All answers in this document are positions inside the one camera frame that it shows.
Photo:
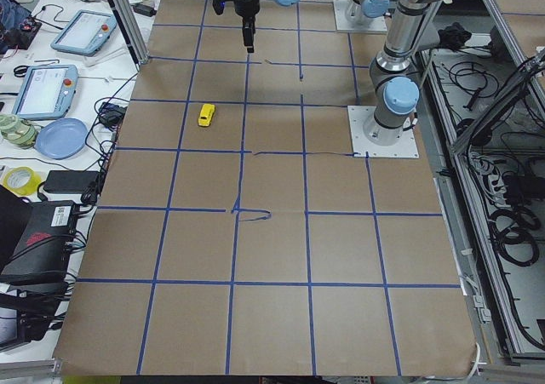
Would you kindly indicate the upper blue teach pendant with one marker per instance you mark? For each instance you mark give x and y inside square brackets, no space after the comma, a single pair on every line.
[86,33]

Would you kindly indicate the blue plastic plate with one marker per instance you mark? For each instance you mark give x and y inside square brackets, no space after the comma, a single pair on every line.
[62,138]

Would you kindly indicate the green tape rolls stack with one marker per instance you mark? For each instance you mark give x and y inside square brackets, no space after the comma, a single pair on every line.
[18,131]

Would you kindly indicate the black computer box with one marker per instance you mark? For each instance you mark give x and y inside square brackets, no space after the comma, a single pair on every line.
[36,242]

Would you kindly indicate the yellow tape roll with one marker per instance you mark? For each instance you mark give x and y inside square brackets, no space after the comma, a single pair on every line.
[22,181]

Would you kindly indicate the yellow beetle toy car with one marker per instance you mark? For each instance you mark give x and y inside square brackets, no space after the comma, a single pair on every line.
[206,115]

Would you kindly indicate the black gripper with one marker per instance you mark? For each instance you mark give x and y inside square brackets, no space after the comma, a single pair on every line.
[246,2]

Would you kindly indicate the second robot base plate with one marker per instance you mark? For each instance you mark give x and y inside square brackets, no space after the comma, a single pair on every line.
[361,16]

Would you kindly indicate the aluminium frame post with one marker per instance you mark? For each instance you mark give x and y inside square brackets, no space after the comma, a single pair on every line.
[130,30]

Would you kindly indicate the brown paper table cover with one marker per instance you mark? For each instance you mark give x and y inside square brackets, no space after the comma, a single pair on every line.
[261,245]

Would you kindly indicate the small black adapter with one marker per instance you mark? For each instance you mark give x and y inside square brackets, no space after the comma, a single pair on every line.
[111,115]

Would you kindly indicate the black cloth bundle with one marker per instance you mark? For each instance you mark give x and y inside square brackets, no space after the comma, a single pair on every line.
[453,37]

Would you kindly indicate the lower blue teach pendant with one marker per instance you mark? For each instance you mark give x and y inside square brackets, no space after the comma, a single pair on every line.
[47,92]

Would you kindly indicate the black power adapter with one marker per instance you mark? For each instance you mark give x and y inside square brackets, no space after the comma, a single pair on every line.
[69,181]

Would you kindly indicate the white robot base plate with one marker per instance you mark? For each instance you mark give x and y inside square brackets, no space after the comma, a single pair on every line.
[371,140]

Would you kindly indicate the blue teach pendant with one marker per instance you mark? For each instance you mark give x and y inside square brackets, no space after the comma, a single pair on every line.
[47,92]
[86,33]

